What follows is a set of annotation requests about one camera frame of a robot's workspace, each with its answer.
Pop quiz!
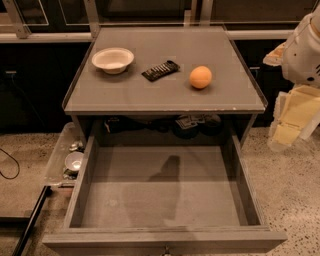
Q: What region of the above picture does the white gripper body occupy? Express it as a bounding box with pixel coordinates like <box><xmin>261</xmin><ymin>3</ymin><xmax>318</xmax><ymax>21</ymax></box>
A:
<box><xmin>277</xmin><ymin>85</ymin><xmax>320</xmax><ymax>133</ymax></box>

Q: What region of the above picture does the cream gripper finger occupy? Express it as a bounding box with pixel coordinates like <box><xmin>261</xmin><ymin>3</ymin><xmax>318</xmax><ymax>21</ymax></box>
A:
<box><xmin>299</xmin><ymin>111</ymin><xmax>320</xmax><ymax>140</ymax></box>
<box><xmin>267</xmin><ymin>123</ymin><xmax>300</xmax><ymax>152</ymax></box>

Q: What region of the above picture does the grey top drawer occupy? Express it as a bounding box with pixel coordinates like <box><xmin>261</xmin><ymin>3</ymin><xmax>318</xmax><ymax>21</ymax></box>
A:
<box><xmin>43</xmin><ymin>122</ymin><xmax>287</xmax><ymax>256</ymax></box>

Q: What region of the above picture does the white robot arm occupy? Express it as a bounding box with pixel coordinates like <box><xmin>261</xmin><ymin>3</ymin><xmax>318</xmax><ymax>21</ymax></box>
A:
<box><xmin>263</xmin><ymin>6</ymin><xmax>320</xmax><ymax>152</ymax></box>

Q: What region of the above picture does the grey drawer cabinet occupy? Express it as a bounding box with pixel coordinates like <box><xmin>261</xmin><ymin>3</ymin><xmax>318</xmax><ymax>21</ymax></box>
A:
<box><xmin>63</xmin><ymin>26</ymin><xmax>267</xmax><ymax>123</ymax></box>

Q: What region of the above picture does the dark clutter inside cabinet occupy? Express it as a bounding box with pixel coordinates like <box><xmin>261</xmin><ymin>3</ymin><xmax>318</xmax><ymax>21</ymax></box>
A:
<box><xmin>104</xmin><ymin>114</ymin><xmax>224</xmax><ymax>139</ymax></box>

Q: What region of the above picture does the orange fruit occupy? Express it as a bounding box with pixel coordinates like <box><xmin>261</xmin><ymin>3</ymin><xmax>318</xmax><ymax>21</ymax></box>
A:
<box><xmin>189</xmin><ymin>66</ymin><xmax>212</xmax><ymax>89</ymax></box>

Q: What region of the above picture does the black snack bar packet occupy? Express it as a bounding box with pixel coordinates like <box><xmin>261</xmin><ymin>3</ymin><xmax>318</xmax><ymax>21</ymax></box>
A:
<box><xmin>141</xmin><ymin>60</ymin><xmax>180</xmax><ymax>82</ymax></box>

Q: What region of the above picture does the white paper bowl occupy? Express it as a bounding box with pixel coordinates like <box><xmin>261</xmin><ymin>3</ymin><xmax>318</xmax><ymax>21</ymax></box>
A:
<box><xmin>91</xmin><ymin>48</ymin><xmax>134</xmax><ymax>75</ymax></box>

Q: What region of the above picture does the small white bowl in bin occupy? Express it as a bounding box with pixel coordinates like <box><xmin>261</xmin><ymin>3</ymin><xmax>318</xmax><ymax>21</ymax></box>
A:
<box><xmin>65</xmin><ymin>152</ymin><xmax>84</xmax><ymax>171</ymax></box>

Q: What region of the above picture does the clear plastic storage bin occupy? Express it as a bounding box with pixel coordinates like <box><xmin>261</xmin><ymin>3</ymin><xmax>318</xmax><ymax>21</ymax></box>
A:
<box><xmin>44</xmin><ymin>122</ymin><xmax>85</xmax><ymax>187</ymax></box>

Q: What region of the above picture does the black floor rail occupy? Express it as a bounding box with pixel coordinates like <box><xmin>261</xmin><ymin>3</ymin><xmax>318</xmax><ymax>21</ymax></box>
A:
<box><xmin>12</xmin><ymin>186</ymin><xmax>52</xmax><ymax>256</ymax></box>

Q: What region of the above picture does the black cable on floor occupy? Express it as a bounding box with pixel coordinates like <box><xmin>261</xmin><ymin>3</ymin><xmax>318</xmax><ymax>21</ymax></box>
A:
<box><xmin>0</xmin><ymin>148</ymin><xmax>21</xmax><ymax>180</ymax></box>

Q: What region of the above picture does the metal railing frame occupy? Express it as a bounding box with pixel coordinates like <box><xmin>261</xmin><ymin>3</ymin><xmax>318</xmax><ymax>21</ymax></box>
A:
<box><xmin>0</xmin><ymin>0</ymin><xmax>320</xmax><ymax>43</ymax></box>

